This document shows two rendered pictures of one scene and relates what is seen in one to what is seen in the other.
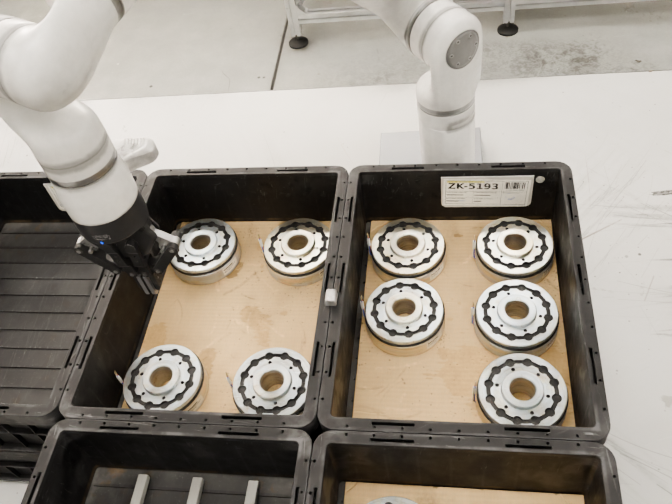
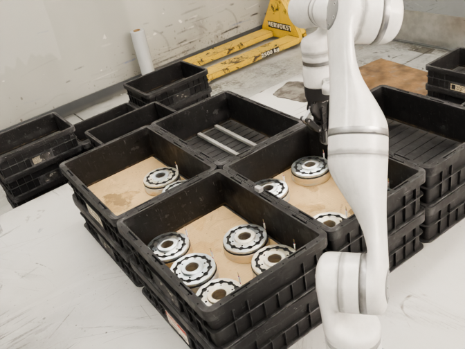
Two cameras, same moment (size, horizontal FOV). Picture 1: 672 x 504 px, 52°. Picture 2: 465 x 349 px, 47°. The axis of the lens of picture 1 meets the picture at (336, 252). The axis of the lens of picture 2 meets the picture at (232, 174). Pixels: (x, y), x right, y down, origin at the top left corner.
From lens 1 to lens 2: 1.40 m
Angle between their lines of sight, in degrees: 90
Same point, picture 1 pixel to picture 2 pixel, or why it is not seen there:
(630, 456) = (129, 328)
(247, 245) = not seen: hidden behind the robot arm
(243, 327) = (314, 203)
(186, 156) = not seen: outside the picture
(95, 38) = (301, 16)
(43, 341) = not seen: hidden behind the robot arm
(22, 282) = (434, 153)
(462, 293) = (232, 275)
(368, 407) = (230, 218)
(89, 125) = (304, 43)
